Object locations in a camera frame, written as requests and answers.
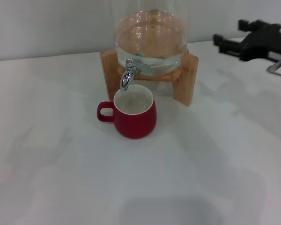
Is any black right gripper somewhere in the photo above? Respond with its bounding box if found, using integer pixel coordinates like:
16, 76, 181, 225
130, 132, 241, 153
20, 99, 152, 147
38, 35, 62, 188
212, 19, 281, 62

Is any red ceramic cup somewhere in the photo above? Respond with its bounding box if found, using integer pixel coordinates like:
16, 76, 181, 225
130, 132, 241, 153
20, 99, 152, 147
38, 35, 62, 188
96, 84, 158, 140

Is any chrome dispenser faucet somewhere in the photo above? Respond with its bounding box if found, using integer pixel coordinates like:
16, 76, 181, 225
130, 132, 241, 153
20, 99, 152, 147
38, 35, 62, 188
120, 58, 153, 92

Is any wooden dispenser stand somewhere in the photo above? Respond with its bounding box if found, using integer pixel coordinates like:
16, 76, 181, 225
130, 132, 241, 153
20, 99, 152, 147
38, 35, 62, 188
99, 48, 199, 107

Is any glass water dispenser jar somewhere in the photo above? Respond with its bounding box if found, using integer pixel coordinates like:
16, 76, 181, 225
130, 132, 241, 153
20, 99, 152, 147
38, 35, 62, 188
112, 0, 191, 77

